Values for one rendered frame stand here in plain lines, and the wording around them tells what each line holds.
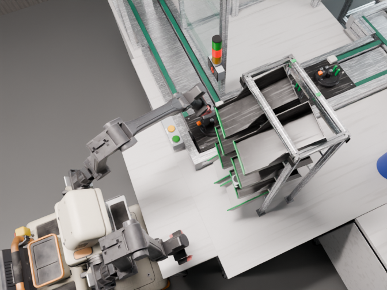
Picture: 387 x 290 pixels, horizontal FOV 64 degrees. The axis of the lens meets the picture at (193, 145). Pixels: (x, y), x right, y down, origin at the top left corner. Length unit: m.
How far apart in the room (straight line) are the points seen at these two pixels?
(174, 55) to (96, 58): 1.53
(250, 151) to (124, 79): 2.32
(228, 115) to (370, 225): 1.03
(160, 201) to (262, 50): 1.20
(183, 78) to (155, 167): 0.59
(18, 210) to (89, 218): 1.82
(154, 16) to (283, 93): 1.46
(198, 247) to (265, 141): 0.79
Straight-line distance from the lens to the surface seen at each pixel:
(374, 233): 1.87
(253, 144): 1.09
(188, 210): 1.71
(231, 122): 1.13
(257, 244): 1.69
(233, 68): 2.11
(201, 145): 1.70
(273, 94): 1.13
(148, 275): 2.29
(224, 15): 1.42
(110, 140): 1.08
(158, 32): 2.27
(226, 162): 1.42
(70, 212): 1.28
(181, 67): 2.06
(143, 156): 1.84
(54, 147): 3.12
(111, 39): 3.63
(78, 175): 1.49
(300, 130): 1.07
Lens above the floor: 2.53
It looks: 66 degrees down
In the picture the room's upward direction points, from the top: 9 degrees counter-clockwise
